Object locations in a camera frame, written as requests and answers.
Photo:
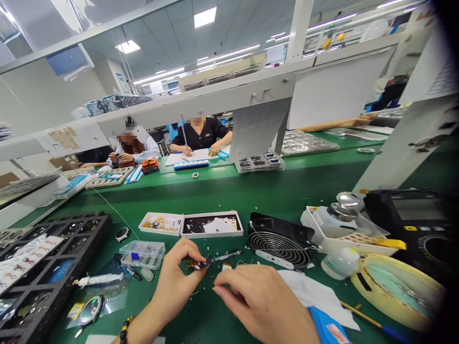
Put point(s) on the person's right thumb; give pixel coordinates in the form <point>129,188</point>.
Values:
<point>227,294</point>

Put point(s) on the blue tray of white parts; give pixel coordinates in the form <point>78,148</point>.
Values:
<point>219,154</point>
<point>192,165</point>

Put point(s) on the dispenser bottle with metal cap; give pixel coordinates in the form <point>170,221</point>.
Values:
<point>337,220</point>

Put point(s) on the white box of yellow rings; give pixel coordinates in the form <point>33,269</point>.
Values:
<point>161,224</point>

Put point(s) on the stack of trays, black parts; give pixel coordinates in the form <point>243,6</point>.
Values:
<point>260,163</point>

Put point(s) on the person's left index finger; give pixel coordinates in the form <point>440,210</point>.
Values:
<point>195,245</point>

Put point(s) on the blue packet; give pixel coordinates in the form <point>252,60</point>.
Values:
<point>328,328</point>

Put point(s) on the grey tray of white parts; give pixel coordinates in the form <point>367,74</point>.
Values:
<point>107,178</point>

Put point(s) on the flat trays of parts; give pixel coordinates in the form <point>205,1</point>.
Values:
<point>358,133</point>

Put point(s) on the white card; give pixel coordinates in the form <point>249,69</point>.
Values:
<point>102,339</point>

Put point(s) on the white bench post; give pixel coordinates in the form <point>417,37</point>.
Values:
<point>405,143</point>

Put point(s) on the small yellow packet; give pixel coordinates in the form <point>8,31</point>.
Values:
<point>75,310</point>

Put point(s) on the clear plastic sheet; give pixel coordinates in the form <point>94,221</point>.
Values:
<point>114,297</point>

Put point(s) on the blue and white flat box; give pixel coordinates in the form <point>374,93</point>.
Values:
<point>73,186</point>

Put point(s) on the silver watch body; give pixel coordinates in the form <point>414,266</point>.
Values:
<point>122,234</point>

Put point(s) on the white plastic bottle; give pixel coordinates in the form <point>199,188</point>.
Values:
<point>339,264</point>

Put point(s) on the white board panel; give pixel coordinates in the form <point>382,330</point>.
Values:
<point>337,93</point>

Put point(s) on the person's right hand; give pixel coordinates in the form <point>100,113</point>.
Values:
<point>265,304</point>

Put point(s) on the hanging printed paper sheet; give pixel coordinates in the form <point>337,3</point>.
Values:
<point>256,129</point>

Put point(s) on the orange and black device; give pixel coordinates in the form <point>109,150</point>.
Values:
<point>150,166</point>

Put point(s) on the clear plastic parts box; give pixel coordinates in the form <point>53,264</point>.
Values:
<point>142,253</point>

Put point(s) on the oval watch body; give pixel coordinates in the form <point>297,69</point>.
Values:
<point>366,150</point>

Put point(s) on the white cloth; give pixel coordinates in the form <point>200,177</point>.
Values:
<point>315,292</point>

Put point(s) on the white box with black lining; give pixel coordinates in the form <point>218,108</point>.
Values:
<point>211,225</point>

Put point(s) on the square ceiling light panel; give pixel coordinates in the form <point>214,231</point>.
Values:
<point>205,17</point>
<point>127,46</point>

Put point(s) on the black bench meter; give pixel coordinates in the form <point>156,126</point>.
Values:
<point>419,222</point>

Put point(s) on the yellow round bowl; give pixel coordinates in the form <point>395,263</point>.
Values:
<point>398,290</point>

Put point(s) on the white oval part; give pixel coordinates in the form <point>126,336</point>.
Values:
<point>147,275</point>

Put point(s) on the white cardboard tray box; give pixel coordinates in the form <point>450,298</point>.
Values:
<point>358,243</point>

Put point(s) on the round silver watch case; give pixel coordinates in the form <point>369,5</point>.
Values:
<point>91,310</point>

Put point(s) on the person's right index finger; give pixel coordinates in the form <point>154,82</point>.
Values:
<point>231,274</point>

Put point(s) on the clear bag of small parts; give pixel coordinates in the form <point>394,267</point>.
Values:
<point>25,258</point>

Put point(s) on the person's left hand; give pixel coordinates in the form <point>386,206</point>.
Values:
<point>166,276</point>

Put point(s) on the stack of clear blister trays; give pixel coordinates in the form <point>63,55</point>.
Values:
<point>308,143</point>

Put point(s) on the wooden stick with blue end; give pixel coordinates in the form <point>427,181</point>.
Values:
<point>373,320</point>

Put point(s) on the small black watch part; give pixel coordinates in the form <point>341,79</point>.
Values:
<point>202,264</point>

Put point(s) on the person's left thumb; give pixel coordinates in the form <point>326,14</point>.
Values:
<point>181,264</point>

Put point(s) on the white glue syringe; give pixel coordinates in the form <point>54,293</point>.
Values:
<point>100,279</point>

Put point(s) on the white overhead workbench shelf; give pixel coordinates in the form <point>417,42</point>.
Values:
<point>215,96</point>

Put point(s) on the black marker pen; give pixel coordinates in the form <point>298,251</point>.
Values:
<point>133,273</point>

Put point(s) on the person's left fingers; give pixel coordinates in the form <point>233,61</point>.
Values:
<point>192,281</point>

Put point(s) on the black compartment tray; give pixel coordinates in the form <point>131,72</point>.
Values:
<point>46,283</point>

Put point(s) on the white paper sheet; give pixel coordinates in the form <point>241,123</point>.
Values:
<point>181,157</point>

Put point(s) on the clear syringe with black tip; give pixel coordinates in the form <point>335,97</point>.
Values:
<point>229,254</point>

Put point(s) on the yellow flat tool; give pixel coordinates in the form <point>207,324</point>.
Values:
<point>391,243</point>

